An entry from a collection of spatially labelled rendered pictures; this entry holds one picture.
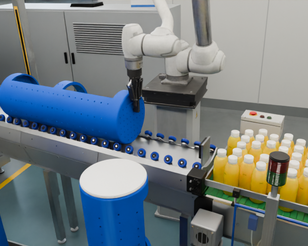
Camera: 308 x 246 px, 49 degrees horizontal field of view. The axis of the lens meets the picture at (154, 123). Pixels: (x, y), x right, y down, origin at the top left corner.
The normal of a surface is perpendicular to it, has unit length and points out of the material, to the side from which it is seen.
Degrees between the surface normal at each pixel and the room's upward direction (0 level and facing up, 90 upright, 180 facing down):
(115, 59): 90
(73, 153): 71
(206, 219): 0
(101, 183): 0
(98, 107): 54
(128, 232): 90
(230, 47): 90
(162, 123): 90
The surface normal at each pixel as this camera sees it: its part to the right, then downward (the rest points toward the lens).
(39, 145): -0.46, 0.07
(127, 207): 0.43, 0.37
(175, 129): -0.36, 0.41
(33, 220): -0.04, -0.90
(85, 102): -0.38, -0.31
